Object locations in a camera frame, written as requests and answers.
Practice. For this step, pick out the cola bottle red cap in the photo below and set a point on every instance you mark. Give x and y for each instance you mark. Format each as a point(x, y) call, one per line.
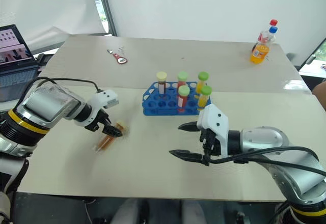
point(265, 34)

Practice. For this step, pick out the dark window frame post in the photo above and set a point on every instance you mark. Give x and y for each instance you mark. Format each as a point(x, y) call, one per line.
point(105, 7)

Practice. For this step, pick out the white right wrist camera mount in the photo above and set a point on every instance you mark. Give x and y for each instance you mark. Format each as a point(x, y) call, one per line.
point(216, 124)

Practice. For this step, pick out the black device beside laptop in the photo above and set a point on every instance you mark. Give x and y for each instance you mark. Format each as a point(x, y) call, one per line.
point(44, 59)

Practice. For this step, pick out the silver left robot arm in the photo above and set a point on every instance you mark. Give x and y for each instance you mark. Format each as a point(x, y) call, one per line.
point(48, 104)

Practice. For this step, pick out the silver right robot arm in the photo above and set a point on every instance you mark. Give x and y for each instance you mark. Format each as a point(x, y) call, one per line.
point(280, 157)

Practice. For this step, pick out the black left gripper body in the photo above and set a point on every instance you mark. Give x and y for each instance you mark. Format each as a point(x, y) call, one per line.
point(98, 119)

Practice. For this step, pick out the white side table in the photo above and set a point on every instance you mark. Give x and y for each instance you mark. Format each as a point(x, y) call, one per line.
point(314, 70)

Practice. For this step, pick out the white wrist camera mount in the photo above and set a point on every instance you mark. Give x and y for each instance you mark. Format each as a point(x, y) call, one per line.
point(105, 98)
point(216, 124)

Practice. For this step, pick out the orange-brown liquid test tube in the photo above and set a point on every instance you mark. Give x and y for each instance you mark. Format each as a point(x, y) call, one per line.
point(108, 138)

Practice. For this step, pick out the yellow-capped dark red test tube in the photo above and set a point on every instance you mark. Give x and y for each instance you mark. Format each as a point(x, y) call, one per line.
point(162, 85)

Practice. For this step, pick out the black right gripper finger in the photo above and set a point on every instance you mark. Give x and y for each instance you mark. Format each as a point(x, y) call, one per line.
point(189, 127)
point(187, 155)

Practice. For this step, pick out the green-capped yellow test tube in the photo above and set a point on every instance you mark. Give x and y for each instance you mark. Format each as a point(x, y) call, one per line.
point(202, 81)
point(204, 96)

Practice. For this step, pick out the open laptop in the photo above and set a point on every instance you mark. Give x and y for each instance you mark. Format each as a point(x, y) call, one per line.
point(14, 61)

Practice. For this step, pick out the orange soda bottle blue cap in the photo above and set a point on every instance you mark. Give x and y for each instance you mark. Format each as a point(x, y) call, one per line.
point(260, 49)

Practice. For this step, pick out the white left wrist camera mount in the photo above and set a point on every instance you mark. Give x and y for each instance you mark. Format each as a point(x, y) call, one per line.
point(105, 98)

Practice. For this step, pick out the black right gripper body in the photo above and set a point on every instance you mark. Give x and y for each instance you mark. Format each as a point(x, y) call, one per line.
point(210, 142)

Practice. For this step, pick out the green-capped red test tube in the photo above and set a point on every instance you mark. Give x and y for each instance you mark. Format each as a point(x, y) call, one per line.
point(182, 80)
point(183, 99)

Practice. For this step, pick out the small metal clip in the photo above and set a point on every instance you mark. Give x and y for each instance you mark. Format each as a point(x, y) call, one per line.
point(121, 48)

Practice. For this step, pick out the blue test tube rack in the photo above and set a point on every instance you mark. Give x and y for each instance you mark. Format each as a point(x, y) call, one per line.
point(170, 104)

